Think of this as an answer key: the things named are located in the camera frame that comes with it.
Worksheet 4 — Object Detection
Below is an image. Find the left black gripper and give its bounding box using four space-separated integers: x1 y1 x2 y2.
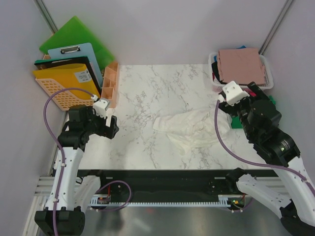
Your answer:
83 106 118 139

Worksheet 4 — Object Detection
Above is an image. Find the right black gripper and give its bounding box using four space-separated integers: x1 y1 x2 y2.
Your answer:
218 81 269 140

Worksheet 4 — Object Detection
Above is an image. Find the white printed t shirt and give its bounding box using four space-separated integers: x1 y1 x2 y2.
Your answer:
153 107 218 155

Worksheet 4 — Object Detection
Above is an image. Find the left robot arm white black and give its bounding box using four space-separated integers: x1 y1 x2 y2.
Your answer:
34 101 119 236

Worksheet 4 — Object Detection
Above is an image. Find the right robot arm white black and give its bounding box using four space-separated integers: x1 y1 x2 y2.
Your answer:
215 81 315 236

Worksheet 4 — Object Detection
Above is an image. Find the green t shirt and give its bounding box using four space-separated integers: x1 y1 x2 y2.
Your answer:
231 95 276 129

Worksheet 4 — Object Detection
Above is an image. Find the white laundry basket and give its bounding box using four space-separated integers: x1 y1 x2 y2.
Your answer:
208 52 274 93

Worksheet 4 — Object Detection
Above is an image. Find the peach compartment organizer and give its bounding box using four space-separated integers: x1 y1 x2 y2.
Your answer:
101 61 120 108

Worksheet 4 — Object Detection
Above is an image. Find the pink folded t shirt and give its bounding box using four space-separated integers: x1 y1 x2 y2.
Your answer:
217 48 265 85

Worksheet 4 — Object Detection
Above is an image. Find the orange mesh file holder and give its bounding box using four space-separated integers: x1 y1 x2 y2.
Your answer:
35 54 102 111

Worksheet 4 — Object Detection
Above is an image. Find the black garment in basket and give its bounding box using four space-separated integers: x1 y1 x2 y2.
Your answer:
211 61 220 81

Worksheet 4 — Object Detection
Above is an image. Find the yellow folder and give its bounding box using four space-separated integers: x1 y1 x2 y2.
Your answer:
33 63 100 97

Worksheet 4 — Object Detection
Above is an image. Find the light blue clipboard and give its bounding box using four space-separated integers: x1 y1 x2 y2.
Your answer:
48 43 103 86

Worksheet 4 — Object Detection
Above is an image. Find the black folder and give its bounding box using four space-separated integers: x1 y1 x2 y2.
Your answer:
34 56 100 83

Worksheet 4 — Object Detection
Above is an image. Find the green plastic board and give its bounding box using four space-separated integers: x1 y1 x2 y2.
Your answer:
39 16 115 70

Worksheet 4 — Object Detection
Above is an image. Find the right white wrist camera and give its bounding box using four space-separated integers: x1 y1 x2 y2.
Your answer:
218 81 250 106

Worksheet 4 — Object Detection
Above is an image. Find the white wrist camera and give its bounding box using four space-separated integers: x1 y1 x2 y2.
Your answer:
218 81 250 106
91 94 111 119

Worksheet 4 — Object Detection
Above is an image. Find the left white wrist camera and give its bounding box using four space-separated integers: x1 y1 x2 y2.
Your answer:
91 94 111 119

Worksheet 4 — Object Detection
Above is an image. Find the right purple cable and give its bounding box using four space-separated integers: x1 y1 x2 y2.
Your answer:
215 99 315 197

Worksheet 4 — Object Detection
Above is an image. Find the purple cable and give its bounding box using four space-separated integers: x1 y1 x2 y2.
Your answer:
43 88 99 236
215 99 315 197

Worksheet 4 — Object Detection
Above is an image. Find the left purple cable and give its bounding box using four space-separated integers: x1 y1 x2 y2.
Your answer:
43 88 99 236

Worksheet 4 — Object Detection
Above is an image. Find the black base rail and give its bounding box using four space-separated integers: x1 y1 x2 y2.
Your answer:
73 168 279 204

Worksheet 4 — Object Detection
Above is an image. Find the white cable duct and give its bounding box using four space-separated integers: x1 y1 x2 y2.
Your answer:
89 194 231 207

